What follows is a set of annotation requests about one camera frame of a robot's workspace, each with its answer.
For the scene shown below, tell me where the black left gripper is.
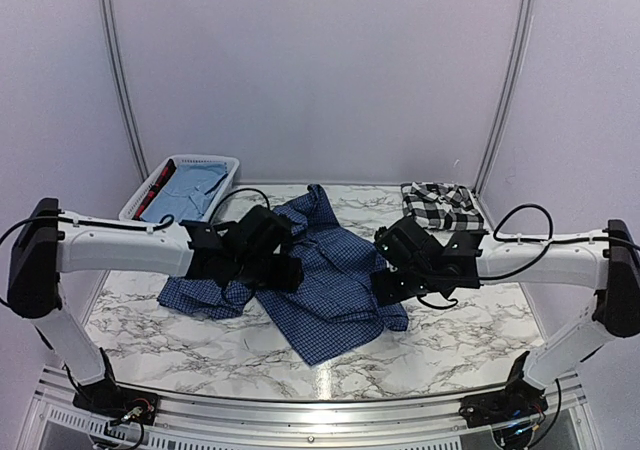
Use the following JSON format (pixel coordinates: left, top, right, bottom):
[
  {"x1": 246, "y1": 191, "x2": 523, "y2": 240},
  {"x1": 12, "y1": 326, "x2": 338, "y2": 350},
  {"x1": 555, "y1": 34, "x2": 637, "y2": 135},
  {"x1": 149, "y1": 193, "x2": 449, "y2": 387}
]
[{"x1": 231, "y1": 253, "x2": 303, "y2": 292}]

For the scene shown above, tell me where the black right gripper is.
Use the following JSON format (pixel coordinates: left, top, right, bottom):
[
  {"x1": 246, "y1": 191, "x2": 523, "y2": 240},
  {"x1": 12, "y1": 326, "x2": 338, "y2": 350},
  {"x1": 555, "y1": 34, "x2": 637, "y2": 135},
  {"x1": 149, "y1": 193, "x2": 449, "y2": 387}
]
[{"x1": 370, "y1": 266, "x2": 438, "y2": 308}]

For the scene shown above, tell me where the blue checked shirt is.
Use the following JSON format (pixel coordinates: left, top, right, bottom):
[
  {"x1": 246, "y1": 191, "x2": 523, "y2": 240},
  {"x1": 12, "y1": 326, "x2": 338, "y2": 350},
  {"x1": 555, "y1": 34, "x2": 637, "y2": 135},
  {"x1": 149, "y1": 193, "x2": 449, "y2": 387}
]
[{"x1": 157, "y1": 184, "x2": 409, "y2": 366}]

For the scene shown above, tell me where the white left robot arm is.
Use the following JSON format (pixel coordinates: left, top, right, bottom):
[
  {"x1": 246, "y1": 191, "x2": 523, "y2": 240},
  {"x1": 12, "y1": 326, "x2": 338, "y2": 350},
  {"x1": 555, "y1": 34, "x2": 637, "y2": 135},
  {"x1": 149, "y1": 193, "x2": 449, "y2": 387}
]
[{"x1": 4, "y1": 198, "x2": 303, "y2": 415}]

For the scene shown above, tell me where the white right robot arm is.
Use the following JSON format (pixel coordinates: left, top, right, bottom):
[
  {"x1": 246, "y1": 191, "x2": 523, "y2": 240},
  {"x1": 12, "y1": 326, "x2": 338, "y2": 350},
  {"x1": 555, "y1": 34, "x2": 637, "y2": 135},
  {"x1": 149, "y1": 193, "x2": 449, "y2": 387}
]
[{"x1": 371, "y1": 217, "x2": 639, "y2": 418}]

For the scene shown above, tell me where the black white plaid shirt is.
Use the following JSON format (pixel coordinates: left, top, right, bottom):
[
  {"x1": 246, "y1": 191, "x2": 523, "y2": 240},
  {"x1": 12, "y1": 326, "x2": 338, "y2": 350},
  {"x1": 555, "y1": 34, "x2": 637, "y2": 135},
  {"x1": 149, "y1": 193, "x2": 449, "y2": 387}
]
[{"x1": 400, "y1": 182, "x2": 485, "y2": 231}]

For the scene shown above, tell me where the light blue folded shirt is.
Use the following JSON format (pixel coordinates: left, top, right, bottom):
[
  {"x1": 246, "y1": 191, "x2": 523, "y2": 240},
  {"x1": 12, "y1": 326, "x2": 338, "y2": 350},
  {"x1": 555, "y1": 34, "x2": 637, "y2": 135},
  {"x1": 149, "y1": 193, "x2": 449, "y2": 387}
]
[{"x1": 141, "y1": 162, "x2": 229, "y2": 223}]

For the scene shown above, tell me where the red black folded garment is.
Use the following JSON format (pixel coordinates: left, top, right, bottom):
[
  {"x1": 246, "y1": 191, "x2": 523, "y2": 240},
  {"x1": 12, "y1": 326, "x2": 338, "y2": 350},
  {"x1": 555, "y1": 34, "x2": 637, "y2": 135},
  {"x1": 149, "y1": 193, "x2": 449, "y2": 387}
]
[{"x1": 132, "y1": 158, "x2": 176, "y2": 220}]

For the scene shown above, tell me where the white plastic basket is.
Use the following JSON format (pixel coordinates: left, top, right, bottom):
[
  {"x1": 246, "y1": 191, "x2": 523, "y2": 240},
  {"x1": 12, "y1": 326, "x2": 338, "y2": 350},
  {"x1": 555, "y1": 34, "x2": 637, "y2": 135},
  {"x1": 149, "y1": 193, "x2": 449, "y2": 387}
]
[{"x1": 118, "y1": 154, "x2": 240, "y2": 221}]

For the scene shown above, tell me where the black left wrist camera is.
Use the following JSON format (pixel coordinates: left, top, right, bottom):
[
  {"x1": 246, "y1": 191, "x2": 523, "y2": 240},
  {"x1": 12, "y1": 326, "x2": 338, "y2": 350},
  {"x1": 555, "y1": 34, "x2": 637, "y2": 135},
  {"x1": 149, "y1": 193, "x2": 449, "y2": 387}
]
[{"x1": 221, "y1": 205, "x2": 292, "y2": 261}]

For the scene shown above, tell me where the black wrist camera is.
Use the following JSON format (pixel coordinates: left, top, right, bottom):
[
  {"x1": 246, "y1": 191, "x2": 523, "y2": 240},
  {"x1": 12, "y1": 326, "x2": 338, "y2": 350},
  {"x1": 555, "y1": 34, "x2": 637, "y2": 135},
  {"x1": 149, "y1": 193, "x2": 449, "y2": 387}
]
[
  {"x1": 221, "y1": 205, "x2": 292, "y2": 261},
  {"x1": 374, "y1": 217, "x2": 444, "y2": 271}
]

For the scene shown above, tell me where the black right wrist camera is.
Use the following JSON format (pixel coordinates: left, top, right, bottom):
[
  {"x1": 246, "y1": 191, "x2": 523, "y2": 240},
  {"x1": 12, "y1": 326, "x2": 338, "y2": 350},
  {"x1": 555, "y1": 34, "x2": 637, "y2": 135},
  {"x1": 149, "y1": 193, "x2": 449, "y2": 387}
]
[{"x1": 374, "y1": 217, "x2": 444, "y2": 271}]

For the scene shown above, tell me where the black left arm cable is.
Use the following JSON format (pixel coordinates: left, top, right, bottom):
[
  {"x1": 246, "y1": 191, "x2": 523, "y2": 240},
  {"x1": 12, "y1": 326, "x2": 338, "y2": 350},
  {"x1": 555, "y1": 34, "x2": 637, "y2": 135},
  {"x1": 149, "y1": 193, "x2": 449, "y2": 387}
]
[{"x1": 207, "y1": 186, "x2": 274, "y2": 226}]

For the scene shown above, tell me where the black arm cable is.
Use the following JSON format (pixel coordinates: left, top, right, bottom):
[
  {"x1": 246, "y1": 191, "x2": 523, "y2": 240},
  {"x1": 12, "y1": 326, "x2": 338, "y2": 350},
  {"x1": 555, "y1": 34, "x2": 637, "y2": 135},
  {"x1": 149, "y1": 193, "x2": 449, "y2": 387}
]
[
  {"x1": 492, "y1": 204, "x2": 555, "y2": 244},
  {"x1": 207, "y1": 186, "x2": 274, "y2": 226}
]

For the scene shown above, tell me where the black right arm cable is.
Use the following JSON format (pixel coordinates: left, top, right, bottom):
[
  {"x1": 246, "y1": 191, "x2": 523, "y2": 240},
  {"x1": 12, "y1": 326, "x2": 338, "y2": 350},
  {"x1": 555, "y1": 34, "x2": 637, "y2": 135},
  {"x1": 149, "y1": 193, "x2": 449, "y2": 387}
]
[{"x1": 492, "y1": 204, "x2": 555, "y2": 244}]

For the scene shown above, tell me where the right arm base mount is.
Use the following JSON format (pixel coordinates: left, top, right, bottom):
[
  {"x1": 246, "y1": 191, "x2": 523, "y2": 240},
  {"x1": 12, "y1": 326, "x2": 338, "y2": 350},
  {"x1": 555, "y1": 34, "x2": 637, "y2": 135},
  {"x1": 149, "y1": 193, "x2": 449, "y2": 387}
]
[{"x1": 458, "y1": 390, "x2": 548, "y2": 428}]

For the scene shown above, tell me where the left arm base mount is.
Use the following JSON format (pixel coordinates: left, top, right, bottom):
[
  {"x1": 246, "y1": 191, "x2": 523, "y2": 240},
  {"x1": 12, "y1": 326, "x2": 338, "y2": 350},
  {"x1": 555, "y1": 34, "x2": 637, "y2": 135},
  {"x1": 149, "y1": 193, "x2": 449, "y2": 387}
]
[{"x1": 73, "y1": 389, "x2": 160, "y2": 425}]

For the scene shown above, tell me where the aluminium front rail frame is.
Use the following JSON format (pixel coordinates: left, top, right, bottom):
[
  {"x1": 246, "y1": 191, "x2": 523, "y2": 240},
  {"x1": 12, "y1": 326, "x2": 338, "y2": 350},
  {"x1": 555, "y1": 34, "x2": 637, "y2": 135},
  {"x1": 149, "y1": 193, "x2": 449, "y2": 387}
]
[{"x1": 17, "y1": 367, "x2": 604, "y2": 449}]

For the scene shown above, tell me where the right aluminium wall post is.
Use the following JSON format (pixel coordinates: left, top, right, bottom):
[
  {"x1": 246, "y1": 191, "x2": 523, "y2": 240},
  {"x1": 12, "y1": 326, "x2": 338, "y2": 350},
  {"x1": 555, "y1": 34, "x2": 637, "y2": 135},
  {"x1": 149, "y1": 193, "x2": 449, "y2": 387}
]
[{"x1": 473, "y1": 0, "x2": 535, "y2": 196}]

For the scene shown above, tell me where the aluminium wall post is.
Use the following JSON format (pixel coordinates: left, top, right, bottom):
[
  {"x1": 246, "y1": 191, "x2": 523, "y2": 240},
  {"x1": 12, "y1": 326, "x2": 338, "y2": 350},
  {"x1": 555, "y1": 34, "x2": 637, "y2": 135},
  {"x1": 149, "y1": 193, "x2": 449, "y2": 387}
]
[
  {"x1": 98, "y1": 0, "x2": 149, "y2": 181},
  {"x1": 473, "y1": 0, "x2": 535, "y2": 196}
]

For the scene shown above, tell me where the left aluminium wall post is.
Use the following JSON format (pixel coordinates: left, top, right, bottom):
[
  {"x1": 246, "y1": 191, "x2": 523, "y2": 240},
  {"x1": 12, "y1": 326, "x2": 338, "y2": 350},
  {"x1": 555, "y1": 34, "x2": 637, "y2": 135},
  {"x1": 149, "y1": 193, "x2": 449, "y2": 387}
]
[{"x1": 98, "y1": 0, "x2": 149, "y2": 181}]

